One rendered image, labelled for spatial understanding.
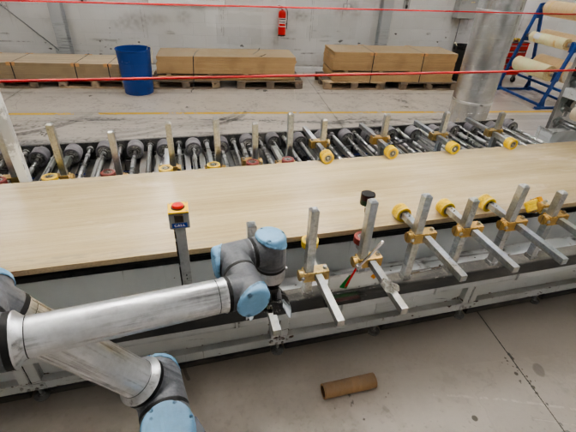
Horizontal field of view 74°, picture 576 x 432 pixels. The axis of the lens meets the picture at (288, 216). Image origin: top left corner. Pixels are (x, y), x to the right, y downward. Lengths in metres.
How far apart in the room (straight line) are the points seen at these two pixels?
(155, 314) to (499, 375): 2.19
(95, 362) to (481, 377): 2.10
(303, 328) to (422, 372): 0.74
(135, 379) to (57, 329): 0.42
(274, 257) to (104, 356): 0.52
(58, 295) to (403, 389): 1.81
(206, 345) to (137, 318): 1.40
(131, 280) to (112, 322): 0.97
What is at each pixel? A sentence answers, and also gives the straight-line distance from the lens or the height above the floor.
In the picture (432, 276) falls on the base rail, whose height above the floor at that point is 0.70.
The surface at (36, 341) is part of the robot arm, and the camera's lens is 0.92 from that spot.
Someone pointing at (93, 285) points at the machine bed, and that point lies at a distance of 1.90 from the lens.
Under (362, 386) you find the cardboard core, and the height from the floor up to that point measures 0.07.
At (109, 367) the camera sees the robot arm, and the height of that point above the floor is 1.02.
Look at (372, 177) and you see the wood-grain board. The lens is 2.36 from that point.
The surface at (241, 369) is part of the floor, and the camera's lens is 2.38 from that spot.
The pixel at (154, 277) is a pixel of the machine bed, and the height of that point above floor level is 0.74.
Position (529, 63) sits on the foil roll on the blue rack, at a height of 0.64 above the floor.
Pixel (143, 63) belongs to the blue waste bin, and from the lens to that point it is 6.99.
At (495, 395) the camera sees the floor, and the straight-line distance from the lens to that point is 2.62.
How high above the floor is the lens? 1.95
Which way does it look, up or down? 33 degrees down
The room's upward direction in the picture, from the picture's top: 3 degrees clockwise
